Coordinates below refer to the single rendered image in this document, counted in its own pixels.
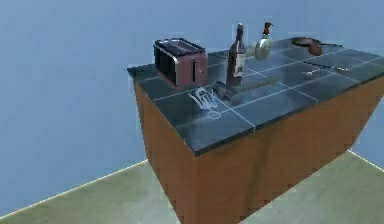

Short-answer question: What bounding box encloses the dark red toaster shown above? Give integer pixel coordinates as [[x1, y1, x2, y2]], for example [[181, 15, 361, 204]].
[[152, 37, 209, 90]]

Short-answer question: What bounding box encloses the dark wine bottle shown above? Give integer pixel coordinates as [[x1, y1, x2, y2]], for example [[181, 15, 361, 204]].
[[225, 22, 247, 87]]

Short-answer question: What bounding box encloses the brown counter with tiled top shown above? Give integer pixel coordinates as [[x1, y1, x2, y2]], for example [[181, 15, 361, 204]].
[[126, 37, 384, 224]]

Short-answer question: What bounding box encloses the pale soap dispenser bottle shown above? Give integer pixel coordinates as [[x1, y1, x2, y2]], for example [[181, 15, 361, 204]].
[[254, 21, 274, 62]]

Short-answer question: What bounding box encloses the dark frying pan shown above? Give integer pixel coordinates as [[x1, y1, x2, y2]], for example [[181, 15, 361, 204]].
[[290, 36, 344, 48]]

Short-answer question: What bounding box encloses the brown potato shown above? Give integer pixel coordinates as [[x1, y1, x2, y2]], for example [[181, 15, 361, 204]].
[[307, 43, 324, 57]]

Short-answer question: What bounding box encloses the silver butter knife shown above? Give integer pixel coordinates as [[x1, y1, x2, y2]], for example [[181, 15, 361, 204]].
[[302, 60, 353, 73]]

